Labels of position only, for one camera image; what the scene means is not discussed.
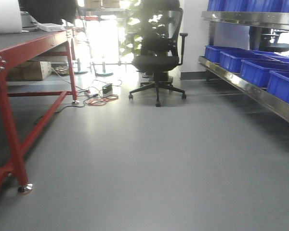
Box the orange coiled cable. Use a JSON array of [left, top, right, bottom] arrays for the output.
[[84, 94, 119, 106]]

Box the white paper stack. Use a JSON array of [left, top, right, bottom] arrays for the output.
[[34, 23, 65, 32]]

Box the black office chair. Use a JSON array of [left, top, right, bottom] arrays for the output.
[[129, 7, 188, 107]]

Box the green potted plant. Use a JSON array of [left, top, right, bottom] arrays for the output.
[[119, 0, 181, 61]]

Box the cardboard box under table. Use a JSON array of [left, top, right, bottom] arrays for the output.
[[6, 61, 52, 81]]

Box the blue plastic bin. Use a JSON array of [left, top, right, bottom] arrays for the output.
[[204, 45, 246, 63], [240, 60, 289, 88], [219, 51, 278, 73], [266, 71, 289, 104]]

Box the red conveyor frame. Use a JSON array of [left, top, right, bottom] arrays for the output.
[[0, 27, 78, 194]]

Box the stainless steel shelf rack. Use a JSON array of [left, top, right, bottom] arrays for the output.
[[198, 11, 289, 128]]

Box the black power adapter box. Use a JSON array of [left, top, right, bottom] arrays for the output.
[[102, 83, 113, 95]]

